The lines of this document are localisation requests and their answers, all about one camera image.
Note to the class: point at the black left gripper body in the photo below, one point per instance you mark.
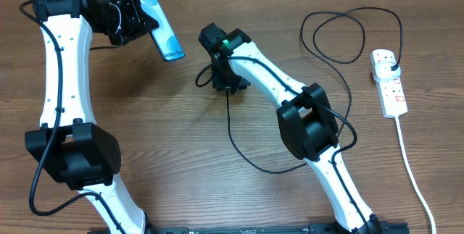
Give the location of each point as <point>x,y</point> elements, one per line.
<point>130,22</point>

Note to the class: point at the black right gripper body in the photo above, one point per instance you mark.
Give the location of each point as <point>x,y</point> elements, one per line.
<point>227,80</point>

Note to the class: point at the blue Samsung Galaxy smartphone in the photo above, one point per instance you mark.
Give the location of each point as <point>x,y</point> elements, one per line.
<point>163,36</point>

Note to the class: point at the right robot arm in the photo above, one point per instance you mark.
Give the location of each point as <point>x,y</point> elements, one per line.
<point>307,123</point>

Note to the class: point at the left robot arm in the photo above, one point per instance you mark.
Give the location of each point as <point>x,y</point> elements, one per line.
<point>68,144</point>

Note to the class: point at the white charger plug adapter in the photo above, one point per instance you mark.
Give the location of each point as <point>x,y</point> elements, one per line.
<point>383,72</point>

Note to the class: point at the white power strip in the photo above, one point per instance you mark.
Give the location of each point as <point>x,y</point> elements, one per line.
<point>390,93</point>

